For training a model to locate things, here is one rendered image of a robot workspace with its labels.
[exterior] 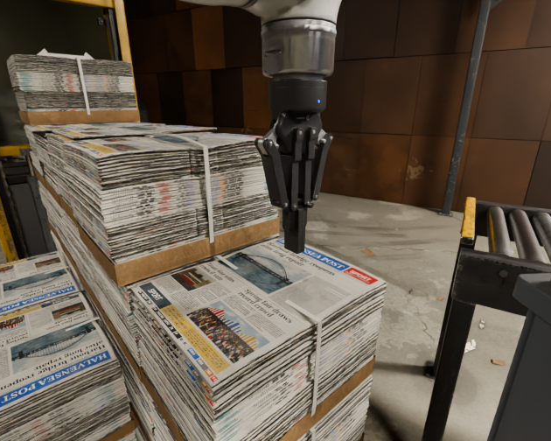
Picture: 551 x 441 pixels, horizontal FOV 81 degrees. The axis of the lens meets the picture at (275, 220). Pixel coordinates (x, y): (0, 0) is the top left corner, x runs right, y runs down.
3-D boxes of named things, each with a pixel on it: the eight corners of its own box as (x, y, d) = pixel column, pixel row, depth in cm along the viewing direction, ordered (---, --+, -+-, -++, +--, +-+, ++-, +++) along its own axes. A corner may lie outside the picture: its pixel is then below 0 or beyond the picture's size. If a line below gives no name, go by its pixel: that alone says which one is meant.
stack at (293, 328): (236, 708, 64) (205, 393, 36) (89, 368, 147) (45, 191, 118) (352, 543, 88) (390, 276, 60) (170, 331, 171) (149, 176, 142)
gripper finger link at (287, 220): (296, 196, 45) (279, 200, 43) (295, 230, 47) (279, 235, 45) (288, 194, 46) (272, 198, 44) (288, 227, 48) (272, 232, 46)
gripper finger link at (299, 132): (304, 128, 41) (296, 128, 40) (301, 211, 45) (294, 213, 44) (284, 126, 44) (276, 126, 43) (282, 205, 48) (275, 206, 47)
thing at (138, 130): (73, 140, 71) (73, 135, 70) (52, 132, 91) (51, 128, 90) (218, 131, 93) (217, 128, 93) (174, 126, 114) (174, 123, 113)
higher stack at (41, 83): (90, 369, 146) (10, 51, 102) (75, 335, 167) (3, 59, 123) (170, 332, 170) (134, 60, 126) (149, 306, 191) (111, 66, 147)
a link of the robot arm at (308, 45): (246, 29, 39) (247, 81, 41) (298, 14, 33) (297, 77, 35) (298, 38, 45) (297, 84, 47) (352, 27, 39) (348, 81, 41)
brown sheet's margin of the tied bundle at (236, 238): (225, 251, 69) (224, 233, 67) (168, 218, 89) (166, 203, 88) (281, 233, 79) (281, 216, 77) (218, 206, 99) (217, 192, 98)
